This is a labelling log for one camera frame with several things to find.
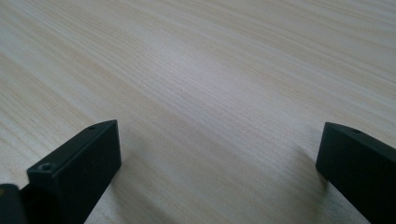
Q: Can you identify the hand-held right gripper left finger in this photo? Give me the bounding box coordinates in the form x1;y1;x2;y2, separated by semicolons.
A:
18;119;122;224

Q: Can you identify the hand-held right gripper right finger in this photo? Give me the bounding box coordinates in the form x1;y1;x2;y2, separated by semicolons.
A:
316;121;396;224

